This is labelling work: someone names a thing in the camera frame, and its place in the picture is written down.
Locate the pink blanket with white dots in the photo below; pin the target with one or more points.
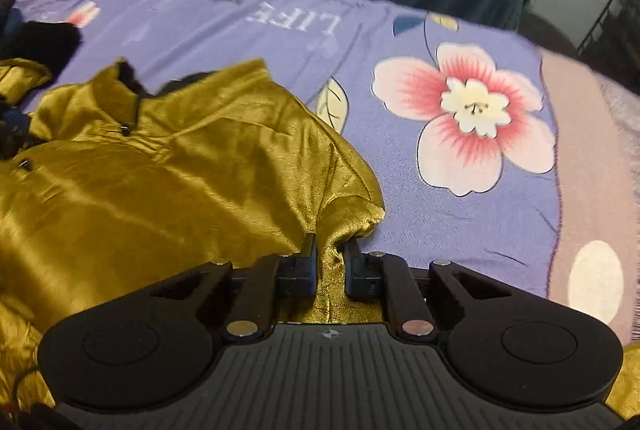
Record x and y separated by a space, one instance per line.
585 160

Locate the golden satin garment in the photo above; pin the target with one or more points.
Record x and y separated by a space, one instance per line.
175 180

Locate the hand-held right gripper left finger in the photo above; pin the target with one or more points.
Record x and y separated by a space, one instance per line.
309 267

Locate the purple floral blanket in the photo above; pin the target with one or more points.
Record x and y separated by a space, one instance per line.
390 205

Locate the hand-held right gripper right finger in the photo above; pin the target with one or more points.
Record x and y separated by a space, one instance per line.
351 272

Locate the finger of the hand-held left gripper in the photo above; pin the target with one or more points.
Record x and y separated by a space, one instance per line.
12 123

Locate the black fluffy cloth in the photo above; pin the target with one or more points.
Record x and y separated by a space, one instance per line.
42 43

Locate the black chair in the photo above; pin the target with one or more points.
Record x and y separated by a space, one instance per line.
547 33

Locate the black metal rack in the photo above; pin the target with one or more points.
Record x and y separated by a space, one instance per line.
612 10

